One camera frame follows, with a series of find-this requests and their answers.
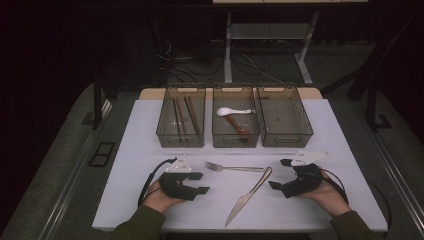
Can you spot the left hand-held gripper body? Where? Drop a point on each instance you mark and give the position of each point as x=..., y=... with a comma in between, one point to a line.
x=176, y=186

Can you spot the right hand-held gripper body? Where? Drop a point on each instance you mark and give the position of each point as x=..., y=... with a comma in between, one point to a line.
x=305, y=181

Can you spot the metal fork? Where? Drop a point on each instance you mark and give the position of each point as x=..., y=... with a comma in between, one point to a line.
x=213, y=166

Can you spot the brown wooden spoon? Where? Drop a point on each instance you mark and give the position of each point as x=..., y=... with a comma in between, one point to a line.
x=242, y=132

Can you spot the black chopstick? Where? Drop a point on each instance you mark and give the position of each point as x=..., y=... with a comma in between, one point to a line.
x=176, y=116
x=190, y=115

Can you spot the grey translucent plastic bin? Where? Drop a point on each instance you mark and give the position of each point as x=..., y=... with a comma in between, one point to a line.
x=248, y=100
x=166, y=116
x=283, y=116

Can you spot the white ceramic spoon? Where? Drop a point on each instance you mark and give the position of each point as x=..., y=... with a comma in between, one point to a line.
x=225, y=111

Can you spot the person's left hand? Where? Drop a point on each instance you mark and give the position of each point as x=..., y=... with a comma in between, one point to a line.
x=160, y=200

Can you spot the person's right hand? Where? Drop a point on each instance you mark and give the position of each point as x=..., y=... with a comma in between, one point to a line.
x=330, y=200

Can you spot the metal table knife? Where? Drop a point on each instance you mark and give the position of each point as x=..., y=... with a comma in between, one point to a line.
x=238, y=208

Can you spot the black metal stand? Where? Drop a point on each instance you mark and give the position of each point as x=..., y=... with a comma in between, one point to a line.
x=371, y=106
x=97, y=106

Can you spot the metal floor rail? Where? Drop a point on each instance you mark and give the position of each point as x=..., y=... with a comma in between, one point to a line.
x=396, y=173
x=65, y=193

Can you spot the white metal desk frame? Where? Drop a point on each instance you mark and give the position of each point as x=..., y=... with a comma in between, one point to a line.
x=228, y=50

